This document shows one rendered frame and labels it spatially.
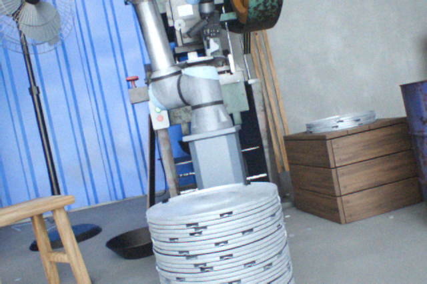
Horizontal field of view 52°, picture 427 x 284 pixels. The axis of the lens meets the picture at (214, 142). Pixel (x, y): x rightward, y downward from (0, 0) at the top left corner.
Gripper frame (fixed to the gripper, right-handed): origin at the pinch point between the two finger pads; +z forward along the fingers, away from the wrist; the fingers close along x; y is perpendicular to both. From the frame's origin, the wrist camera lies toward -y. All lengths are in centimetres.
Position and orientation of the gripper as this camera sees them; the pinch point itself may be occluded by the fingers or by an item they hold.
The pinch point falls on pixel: (207, 55)
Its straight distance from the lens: 211.5
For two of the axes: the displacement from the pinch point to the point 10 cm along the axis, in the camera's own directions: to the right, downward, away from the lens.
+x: -2.3, -4.3, 8.7
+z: 1.0, 8.8, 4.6
